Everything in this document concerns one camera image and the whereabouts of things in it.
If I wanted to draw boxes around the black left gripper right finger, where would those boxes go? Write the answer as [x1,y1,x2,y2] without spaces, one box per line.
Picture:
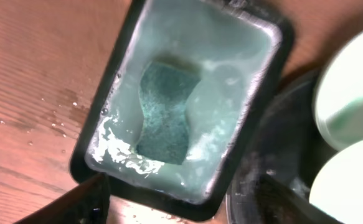
[254,174,341,224]

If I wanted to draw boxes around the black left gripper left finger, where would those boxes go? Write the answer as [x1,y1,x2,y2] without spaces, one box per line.
[16,173,110,224]

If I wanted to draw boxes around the mint plate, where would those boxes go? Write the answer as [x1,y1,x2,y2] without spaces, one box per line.
[309,141,363,224]
[313,31,363,151]

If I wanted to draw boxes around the green yellow sponge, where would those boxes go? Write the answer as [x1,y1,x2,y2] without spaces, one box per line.
[136,62,200,165]

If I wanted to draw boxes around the black round tray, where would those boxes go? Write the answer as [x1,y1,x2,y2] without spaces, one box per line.
[225,69,336,223]

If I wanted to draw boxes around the black rectangular water tray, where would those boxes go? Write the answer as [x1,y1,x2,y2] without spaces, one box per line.
[70,0,294,222]

